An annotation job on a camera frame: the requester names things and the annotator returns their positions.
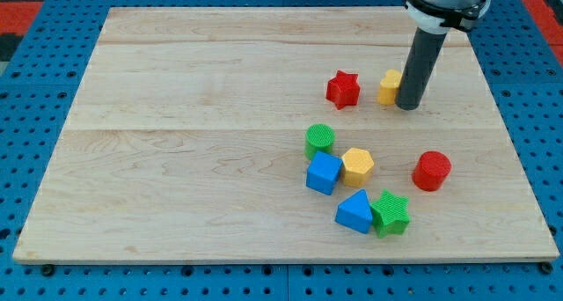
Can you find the wooden board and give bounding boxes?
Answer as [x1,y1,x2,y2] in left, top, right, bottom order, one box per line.
[13,7,559,265]

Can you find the red cylinder block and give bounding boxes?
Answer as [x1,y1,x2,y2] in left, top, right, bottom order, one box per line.
[412,150,452,192]

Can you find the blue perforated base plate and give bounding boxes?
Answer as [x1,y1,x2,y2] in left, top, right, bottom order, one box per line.
[1,0,562,300]

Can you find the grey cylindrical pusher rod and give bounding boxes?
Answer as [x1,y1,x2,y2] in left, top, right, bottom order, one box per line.
[395,28,446,111]

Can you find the blue cube block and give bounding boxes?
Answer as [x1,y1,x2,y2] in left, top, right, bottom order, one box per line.
[305,151,343,195]

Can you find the red star block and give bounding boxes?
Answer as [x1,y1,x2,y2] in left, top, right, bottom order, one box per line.
[325,70,361,110]

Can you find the green cylinder block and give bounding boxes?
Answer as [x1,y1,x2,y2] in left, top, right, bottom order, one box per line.
[304,123,335,160]

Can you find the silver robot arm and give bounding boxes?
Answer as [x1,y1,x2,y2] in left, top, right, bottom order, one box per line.
[395,0,492,110]

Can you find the yellow hexagon block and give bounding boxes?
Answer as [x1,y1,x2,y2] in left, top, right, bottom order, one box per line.
[341,148,375,187]

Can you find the yellow heart block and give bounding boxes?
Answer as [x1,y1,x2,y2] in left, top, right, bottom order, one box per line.
[377,70,402,106]

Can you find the blue triangle block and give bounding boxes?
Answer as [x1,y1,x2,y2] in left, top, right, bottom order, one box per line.
[335,189,373,234]

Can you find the green star block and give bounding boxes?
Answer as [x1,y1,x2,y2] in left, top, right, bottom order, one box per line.
[369,189,411,238]

